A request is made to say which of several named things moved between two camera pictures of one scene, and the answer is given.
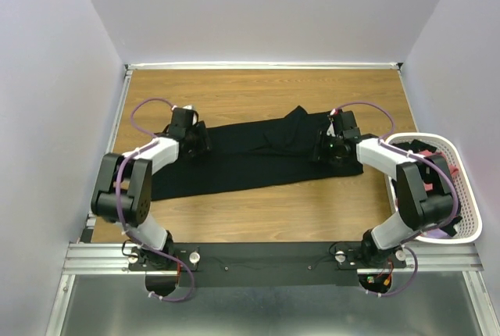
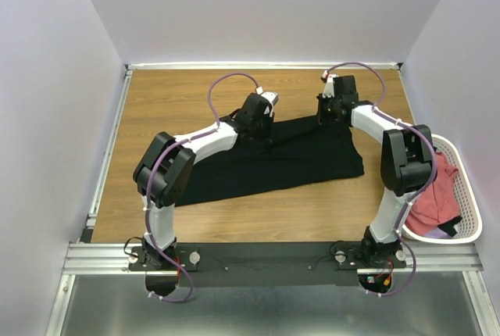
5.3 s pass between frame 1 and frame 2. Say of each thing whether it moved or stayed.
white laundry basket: stayed
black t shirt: moved
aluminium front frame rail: stayed
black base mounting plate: stayed
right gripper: moved
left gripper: moved
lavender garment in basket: stayed
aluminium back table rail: stayed
